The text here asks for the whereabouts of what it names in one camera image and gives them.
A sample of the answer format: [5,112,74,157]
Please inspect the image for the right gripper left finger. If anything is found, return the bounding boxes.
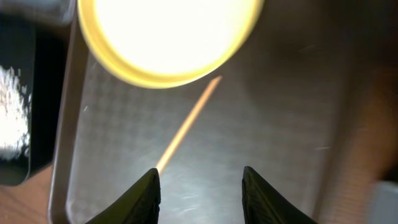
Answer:
[87,168,161,224]

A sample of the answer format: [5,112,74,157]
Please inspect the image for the brown serving tray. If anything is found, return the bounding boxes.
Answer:
[48,1,355,223]

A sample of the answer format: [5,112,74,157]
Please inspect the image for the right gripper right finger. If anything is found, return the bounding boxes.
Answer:
[242,166,317,224]

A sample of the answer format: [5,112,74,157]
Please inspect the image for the rice food waste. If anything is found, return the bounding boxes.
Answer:
[1,67,32,161]

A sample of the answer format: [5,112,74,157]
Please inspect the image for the grey dishwasher rack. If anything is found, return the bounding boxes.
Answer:
[368,182,397,224]

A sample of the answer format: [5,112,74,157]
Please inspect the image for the wooden chopstick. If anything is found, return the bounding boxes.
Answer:
[155,76,223,174]

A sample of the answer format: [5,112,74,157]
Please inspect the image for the black tray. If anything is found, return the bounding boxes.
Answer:
[1,15,67,186]

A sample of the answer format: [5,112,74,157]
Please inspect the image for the yellow plate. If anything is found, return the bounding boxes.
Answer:
[76,0,264,89]

